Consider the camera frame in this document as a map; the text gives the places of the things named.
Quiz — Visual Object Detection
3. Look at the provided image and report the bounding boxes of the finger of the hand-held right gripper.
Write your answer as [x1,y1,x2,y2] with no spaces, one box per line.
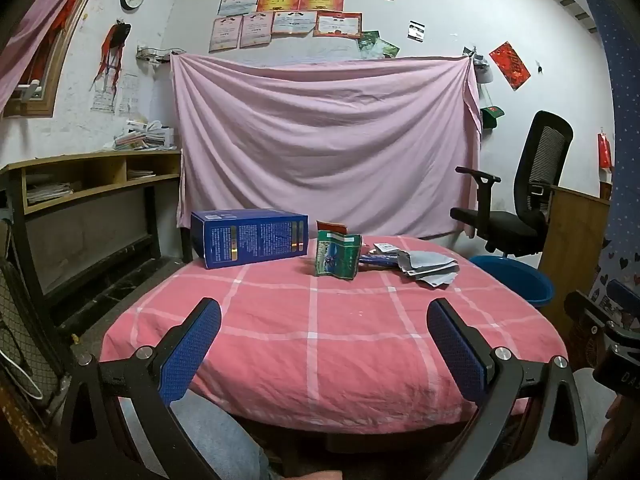
[605,279,640,320]
[564,290,621,333]

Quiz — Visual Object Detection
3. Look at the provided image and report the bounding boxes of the blue plastic bucket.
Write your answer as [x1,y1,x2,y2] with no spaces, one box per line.
[469,255,556,309]

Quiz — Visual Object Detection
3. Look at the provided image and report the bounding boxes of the red tassel ornament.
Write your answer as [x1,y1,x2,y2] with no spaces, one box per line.
[90,20,132,92]

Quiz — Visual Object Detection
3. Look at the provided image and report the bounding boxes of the black office chair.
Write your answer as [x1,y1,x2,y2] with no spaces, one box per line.
[450,110,574,259]

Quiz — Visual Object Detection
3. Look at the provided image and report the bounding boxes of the blue sachet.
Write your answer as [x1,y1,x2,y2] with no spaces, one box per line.
[359,252,401,267]

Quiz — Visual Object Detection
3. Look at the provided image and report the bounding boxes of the blue cardboard box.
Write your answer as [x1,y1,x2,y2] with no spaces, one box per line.
[190,208,309,270]

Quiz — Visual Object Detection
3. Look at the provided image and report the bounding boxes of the paper wall notes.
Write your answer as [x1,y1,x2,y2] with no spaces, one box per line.
[90,72,138,116]

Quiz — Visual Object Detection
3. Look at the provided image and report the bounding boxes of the pink curtain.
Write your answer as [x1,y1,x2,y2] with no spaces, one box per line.
[0,0,101,111]

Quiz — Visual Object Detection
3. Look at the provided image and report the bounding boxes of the white hanging bag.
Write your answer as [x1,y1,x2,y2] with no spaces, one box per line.
[470,52,495,85]

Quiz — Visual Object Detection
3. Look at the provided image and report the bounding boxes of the pink hanging sheet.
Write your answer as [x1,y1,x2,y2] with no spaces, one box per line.
[170,52,483,241]

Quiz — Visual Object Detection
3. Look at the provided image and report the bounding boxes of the metal wall rack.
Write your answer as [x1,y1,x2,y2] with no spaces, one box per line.
[136,45,186,64]

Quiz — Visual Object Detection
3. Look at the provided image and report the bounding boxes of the white cable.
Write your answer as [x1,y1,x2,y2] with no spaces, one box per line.
[0,347,46,401]

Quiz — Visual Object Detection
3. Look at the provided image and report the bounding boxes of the group of wall certificates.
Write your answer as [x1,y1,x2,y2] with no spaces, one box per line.
[208,0,395,53]

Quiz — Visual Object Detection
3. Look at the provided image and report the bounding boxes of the grey foil sachet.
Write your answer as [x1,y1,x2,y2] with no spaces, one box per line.
[397,250,459,277]
[415,269,460,289]

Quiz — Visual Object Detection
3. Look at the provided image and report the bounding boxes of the person's left leg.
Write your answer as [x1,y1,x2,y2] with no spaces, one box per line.
[170,395,273,480]

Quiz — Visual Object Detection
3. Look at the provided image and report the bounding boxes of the pile of books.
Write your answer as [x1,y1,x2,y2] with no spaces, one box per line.
[114,119,176,151]

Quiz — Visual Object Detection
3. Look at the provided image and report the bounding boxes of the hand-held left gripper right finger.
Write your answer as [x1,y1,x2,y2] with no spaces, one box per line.
[426,297,590,480]

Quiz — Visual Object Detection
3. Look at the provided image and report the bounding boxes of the wooden shelf unit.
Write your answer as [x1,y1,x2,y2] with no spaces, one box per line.
[0,149,193,321]

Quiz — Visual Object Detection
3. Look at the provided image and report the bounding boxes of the wooden desk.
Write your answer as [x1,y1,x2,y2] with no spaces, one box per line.
[539,185,612,331]

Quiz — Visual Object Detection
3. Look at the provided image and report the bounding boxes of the person's right forearm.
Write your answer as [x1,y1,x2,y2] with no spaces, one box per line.
[597,402,628,463]

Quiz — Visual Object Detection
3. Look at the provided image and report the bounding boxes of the wooden window frame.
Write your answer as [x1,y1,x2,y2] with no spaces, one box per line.
[0,0,113,119]

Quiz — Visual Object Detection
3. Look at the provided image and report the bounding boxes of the green foil packet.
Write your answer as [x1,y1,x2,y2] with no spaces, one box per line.
[314,230,362,279]

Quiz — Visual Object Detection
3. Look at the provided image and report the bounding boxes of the wicker chair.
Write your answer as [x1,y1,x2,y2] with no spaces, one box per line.
[0,255,66,401]

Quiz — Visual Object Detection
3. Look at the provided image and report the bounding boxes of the pink checked tablecloth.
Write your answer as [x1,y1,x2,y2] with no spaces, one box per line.
[99,234,568,435]

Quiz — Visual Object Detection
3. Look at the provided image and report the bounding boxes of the blue starred cloth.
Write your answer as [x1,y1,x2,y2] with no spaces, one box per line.
[572,0,640,261]

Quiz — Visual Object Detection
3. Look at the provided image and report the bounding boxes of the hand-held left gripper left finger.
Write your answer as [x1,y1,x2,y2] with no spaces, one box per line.
[56,297,222,480]

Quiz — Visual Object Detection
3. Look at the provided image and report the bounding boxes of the red envelope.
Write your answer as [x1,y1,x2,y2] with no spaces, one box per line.
[489,41,532,92]

